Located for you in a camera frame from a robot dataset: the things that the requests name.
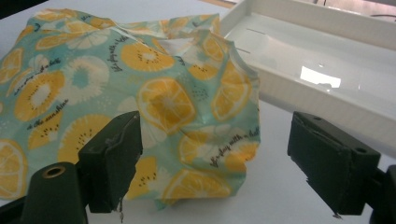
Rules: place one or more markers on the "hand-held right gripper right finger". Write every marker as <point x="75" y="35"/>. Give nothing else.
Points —
<point x="330" y="161"/>

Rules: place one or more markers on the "lemon print cloth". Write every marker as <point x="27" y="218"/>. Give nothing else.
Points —
<point x="130" y="102"/>

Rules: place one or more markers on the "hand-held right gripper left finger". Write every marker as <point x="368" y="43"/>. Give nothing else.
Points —
<point x="109" y="161"/>

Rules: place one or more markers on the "white plastic tray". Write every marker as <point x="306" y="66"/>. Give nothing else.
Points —
<point x="314" y="59"/>

